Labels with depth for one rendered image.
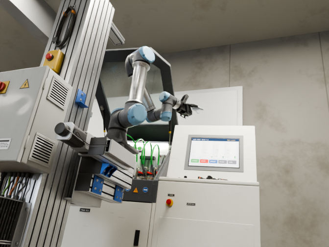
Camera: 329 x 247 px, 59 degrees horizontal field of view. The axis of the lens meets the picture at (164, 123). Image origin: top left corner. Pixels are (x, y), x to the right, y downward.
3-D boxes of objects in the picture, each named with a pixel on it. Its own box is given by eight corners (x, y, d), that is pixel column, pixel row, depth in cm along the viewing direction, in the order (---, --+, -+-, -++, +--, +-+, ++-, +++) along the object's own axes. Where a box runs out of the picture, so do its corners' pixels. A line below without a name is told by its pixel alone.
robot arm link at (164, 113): (162, 124, 200) (163, 110, 204) (173, 120, 192) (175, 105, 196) (153, 120, 195) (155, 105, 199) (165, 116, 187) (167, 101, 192)
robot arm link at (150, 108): (115, 61, 198) (145, 126, 203) (125, 55, 190) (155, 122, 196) (127, 57, 206) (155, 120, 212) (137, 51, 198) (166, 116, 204)
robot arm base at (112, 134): (120, 140, 167) (122, 125, 171) (97, 141, 172) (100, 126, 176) (131, 149, 180) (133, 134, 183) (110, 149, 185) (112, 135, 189)
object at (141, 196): (72, 196, 221) (76, 175, 227) (74, 197, 225) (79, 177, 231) (150, 202, 206) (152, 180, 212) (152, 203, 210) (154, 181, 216)
